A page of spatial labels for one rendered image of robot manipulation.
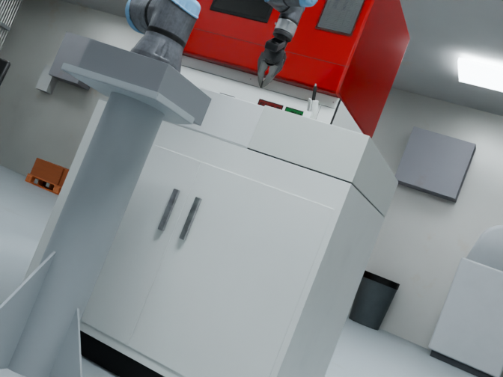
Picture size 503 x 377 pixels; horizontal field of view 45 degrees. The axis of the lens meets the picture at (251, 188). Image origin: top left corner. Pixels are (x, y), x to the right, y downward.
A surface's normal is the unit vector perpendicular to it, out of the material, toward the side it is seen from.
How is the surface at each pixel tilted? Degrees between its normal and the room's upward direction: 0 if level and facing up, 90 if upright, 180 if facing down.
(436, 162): 90
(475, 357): 90
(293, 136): 90
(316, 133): 90
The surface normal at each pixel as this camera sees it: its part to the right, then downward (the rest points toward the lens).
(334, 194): -0.36, -0.20
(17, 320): 0.86, 0.32
